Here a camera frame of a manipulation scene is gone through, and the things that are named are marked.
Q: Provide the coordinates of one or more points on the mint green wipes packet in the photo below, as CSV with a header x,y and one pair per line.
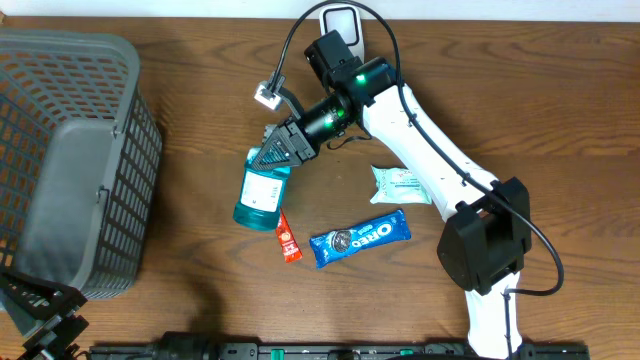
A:
x,y
398,186

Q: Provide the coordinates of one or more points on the grey plastic shopping basket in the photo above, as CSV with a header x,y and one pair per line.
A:
x,y
80,154

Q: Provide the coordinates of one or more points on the blue Oreo cookie pack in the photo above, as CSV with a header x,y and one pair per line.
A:
x,y
339,244

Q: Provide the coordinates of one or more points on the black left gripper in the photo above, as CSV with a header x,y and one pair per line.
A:
x,y
53,341

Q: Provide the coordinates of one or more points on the red Nescafe coffee stick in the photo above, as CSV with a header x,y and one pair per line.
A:
x,y
290,249

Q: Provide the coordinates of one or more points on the teal lidded small jar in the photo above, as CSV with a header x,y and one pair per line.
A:
x,y
261,196

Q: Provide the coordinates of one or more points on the white barcode scanner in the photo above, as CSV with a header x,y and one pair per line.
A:
x,y
346,20

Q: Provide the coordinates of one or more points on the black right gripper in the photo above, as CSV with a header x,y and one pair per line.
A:
x,y
296,140

